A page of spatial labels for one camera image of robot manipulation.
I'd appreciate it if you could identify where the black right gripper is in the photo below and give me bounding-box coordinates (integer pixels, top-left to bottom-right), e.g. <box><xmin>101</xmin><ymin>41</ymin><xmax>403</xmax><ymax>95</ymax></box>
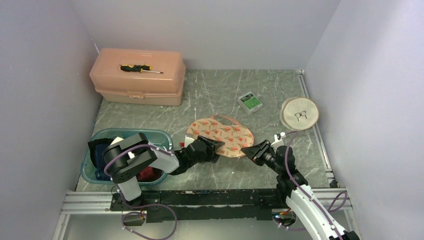
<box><xmin>240</xmin><ymin>139</ymin><xmax>282</xmax><ymax>175</ymax></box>

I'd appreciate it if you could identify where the floral mesh laundry bag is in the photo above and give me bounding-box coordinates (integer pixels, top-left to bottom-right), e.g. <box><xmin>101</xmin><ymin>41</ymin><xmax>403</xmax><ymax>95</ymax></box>
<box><xmin>185</xmin><ymin>115</ymin><xmax>255</xmax><ymax>158</ymax></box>

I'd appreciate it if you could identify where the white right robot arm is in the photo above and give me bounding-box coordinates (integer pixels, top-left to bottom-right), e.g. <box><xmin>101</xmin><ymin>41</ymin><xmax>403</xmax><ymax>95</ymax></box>
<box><xmin>241</xmin><ymin>140</ymin><xmax>359</xmax><ymax>240</ymax></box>

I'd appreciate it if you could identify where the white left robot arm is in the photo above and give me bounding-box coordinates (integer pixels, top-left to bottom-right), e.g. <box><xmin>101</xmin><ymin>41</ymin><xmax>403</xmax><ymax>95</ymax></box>
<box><xmin>103</xmin><ymin>133</ymin><xmax>225</xmax><ymax>210</ymax></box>

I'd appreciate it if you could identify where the white green small box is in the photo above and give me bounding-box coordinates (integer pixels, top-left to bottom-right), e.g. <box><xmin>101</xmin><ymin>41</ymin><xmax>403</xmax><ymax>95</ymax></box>
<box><xmin>237</xmin><ymin>91</ymin><xmax>263</xmax><ymax>115</ymax></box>

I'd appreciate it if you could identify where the round white mesh pouch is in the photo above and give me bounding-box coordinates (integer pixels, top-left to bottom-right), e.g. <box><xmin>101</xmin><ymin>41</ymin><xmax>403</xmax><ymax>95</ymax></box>
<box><xmin>279</xmin><ymin>96</ymin><xmax>320</xmax><ymax>131</ymax></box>

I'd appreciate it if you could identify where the red cloth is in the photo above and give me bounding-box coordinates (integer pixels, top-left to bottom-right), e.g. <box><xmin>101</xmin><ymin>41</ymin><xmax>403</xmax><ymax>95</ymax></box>
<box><xmin>136</xmin><ymin>166</ymin><xmax>163</xmax><ymax>183</ymax></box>

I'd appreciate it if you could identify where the black yellow screwdriver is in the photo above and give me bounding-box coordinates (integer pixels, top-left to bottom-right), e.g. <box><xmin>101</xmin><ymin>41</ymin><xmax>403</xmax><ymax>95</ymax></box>
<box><xmin>120</xmin><ymin>65</ymin><xmax>164</xmax><ymax>74</ymax></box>

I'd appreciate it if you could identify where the pink plastic storage box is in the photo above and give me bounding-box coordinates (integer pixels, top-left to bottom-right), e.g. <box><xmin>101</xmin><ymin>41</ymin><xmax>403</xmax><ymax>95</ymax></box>
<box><xmin>89</xmin><ymin>48</ymin><xmax>186</xmax><ymax>106</ymax></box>

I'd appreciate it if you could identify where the dark blue cloth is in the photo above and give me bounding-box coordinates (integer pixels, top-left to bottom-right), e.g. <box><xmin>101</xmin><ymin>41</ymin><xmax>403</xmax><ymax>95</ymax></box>
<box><xmin>87</xmin><ymin>138</ymin><xmax>114</xmax><ymax>181</ymax></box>

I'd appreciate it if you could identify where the teal plastic basin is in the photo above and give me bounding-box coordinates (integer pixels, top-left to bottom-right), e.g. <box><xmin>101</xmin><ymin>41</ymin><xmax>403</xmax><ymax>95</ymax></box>
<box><xmin>80</xmin><ymin>128</ymin><xmax>173</xmax><ymax>185</ymax></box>

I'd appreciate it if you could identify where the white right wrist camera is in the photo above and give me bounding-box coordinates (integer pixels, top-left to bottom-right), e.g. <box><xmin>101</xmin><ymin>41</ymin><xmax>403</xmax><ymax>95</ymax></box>
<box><xmin>273</xmin><ymin>132</ymin><xmax>286</xmax><ymax>144</ymax></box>

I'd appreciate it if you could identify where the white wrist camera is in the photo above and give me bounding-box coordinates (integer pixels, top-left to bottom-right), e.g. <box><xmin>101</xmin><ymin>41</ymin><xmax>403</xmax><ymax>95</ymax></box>
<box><xmin>273</xmin><ymin>132</ymin><xmax>286</xmax><ymax>144</ymax></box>
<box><xmin>179</xmin><ymin>136</ymin><xmax>195</xmax><ymax>149</ymax></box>

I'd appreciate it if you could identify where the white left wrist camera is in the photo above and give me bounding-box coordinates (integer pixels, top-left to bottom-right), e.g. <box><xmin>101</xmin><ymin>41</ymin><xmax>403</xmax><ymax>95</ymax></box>
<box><xmin>179</xmin><ymin>136</ymin><xmax>195</xmax><ymax>149</ymax></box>

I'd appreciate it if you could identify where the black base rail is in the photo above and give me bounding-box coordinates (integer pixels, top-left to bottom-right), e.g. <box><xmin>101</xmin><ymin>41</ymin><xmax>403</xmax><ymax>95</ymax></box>
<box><xmin>109</xmin><ymin>188</ymin><xmax>288</xmax><ymax>223</ymax></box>

